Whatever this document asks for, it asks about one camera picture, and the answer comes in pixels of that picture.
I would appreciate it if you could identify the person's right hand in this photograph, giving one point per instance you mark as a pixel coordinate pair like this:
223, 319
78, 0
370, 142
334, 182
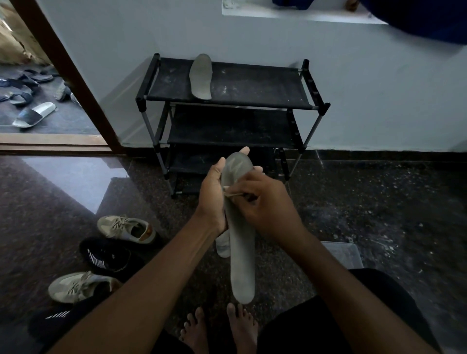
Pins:
270, 208

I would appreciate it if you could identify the person's left hand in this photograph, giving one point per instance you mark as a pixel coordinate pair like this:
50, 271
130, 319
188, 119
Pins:
209, 197

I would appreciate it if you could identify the person's right fingers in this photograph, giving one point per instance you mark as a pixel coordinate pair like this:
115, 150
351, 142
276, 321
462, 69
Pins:
246, 193

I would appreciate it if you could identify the person's left thumb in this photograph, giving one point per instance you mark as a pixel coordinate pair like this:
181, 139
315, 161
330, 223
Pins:
218, 168

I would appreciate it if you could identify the grey shoe insole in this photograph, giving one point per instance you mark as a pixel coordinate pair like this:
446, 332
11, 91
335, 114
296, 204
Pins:
200, 76
242, 262

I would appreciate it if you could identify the person's left forearm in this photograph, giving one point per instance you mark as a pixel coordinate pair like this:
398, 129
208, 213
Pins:
146, 291

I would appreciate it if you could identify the person's right forearm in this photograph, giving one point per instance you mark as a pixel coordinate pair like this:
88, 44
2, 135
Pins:
346, 299

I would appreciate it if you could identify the small white plastic bottle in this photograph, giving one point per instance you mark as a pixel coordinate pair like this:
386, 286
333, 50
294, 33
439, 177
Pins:
223, 245

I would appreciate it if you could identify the black shoe rack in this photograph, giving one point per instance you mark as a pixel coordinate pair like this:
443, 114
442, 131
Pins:
237, 85

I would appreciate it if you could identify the beige sneaker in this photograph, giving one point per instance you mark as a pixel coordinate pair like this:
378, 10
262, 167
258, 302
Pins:
124, 228
73, 286

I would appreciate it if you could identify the clear plastic container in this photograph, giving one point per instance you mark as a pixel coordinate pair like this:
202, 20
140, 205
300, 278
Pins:
344, 254

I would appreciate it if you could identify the person's right foot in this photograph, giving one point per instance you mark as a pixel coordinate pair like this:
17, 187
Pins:
242, 328

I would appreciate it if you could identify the person's foot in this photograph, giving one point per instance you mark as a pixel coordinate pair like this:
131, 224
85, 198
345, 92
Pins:
195, 333
242, 328

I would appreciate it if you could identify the black sneaker white stripes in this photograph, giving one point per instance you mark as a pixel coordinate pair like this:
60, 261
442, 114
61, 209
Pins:
105, 257
54, 321

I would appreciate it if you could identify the black shorts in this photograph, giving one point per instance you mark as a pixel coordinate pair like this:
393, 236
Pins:
302, 328

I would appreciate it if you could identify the person's left foot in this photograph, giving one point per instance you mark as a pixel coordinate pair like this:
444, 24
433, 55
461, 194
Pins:
195, 333

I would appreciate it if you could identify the dark blue folded garment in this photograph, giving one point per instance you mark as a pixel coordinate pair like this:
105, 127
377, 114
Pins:
292, 3

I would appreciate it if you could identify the wooden door threshold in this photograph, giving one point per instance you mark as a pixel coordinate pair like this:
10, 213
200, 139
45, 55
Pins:
51, 142

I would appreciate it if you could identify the small brown object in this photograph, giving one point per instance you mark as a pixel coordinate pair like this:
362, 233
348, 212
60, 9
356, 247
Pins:
353, 4

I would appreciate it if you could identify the pile of dark sandals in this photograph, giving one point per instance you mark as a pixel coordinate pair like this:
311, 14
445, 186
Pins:
25, 84

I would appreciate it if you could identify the dark blue cloth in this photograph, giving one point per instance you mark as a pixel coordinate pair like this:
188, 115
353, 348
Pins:
419, 18

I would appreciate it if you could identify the dark brown door frame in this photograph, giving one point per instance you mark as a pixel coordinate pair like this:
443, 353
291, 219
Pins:
73, 76

